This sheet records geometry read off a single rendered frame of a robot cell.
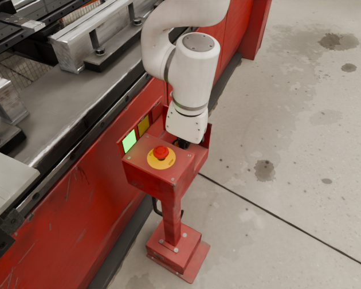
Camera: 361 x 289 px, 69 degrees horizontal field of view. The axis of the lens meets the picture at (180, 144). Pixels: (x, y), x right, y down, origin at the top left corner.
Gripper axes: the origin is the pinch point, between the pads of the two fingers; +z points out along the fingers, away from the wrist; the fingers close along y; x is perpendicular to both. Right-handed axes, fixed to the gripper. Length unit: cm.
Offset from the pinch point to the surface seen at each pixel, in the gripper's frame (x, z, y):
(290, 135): 93, 73, 41
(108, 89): -1.8, -11.0, -22.3
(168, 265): -16, 72, 7
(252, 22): 171, 49, -17
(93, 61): 3.6, -13.0, -30.8
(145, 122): -3.7, -6.6, -10.2
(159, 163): -11.6, -4.0, -1.6
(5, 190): -37.4, -25.7, -11.0
